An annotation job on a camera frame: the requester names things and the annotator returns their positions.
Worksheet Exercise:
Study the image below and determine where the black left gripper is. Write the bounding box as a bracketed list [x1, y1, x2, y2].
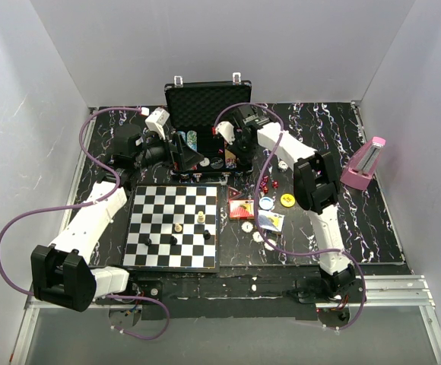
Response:
[135, 129, 205, 173]

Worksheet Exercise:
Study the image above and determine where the black poker set case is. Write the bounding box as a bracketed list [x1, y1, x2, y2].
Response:
[164, 72, 252, 179]

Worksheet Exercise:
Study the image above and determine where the grey white chip stack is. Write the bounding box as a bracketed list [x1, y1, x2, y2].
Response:
[278, 160, 288, 171]

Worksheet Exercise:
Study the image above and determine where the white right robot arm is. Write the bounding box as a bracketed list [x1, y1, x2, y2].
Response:
[215, 103, 356, 303]

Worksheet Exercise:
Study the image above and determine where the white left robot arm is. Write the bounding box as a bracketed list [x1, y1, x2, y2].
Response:
[30, 124, 204, 312]

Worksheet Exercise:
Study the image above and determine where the green blue chip column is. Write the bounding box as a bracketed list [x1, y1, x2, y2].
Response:
[186, 130, 198, 151]

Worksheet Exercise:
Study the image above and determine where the light blue chip column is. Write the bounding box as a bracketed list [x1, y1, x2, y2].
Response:
[175, 131, 186, 145]

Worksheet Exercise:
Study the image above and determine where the red yellow chip column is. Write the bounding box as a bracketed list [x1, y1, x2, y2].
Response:
[224, 150, 237, 170]

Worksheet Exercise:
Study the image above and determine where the white single chip in case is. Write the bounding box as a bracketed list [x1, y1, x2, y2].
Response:
[200, 158, 210, 167]

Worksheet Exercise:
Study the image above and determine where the grey dealer button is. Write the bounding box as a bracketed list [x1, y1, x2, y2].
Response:
[210, 157, 224, 169]

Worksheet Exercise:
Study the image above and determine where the triangular all-in marker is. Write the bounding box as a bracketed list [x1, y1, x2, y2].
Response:
[227, 186, 243, 201]

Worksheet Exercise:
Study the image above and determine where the blue small blind button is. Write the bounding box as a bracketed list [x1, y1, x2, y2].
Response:
[259, 196, 274, 211]

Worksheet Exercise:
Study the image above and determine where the red playing card deck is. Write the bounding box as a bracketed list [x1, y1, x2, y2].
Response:
[229, 199, 254, 220]

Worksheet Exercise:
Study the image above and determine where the yellow big blind button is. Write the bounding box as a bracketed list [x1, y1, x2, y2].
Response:
[280, 193, 296, 208]

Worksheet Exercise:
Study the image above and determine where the black white chess board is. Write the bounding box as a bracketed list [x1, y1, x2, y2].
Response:
[122, 184, 220, 273]

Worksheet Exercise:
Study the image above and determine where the blue playing card deck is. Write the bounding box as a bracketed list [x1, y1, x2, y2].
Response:
[257, 210, 284, 234]

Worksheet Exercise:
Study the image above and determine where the white loose poker chip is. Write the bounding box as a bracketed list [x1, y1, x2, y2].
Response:
[241, 221, 253, 233]
[252, 232, 264, 243]

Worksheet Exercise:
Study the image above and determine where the pink metronome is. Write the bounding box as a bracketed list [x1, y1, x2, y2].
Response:
[340, 136, 386, 191]

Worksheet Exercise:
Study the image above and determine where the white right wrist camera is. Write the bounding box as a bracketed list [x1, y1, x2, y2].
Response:
[214, 121, 236, 145]

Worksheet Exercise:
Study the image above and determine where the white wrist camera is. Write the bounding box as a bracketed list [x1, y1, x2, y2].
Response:
[145, 107, 170, 141]
[214, 121, 236, 145]

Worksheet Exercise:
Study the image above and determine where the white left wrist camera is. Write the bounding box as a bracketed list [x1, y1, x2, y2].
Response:
[145, 107, 170, 141]

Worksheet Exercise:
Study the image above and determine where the aluminium rail frame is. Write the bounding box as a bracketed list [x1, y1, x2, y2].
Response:
[9, 102, 441, 365]

